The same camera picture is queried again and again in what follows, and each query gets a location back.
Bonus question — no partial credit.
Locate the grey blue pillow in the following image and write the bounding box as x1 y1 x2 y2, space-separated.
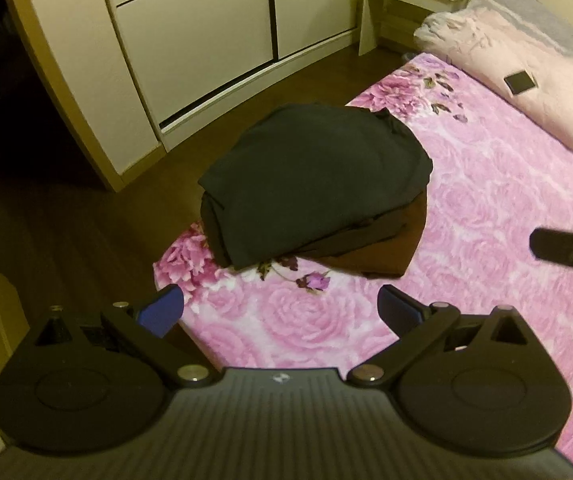
467 0 560 28

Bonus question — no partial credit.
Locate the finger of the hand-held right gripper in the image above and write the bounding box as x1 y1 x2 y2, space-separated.
530 228 573 267

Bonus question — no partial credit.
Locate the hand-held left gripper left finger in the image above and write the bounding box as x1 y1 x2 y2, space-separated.
34 284 213 388

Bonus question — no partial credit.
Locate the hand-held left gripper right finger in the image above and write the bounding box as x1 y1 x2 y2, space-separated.
349 284 530 388

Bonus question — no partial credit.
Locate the pale pink quilt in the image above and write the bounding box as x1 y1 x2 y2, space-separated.
413 0 573 182

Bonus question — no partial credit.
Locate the pink floral blanket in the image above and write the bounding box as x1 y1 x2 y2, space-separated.
153 52 573 471

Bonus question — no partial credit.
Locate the brown garment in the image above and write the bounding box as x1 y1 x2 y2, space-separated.
317 194 430 279

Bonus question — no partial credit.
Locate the black long-sleeve shirt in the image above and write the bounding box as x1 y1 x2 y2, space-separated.
199 103 435 271

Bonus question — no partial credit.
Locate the small black flat device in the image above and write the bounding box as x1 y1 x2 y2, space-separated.
504 71 538 96

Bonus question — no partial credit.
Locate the white sliding-door wardrobe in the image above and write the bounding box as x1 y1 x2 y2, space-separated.
0 0 363 194

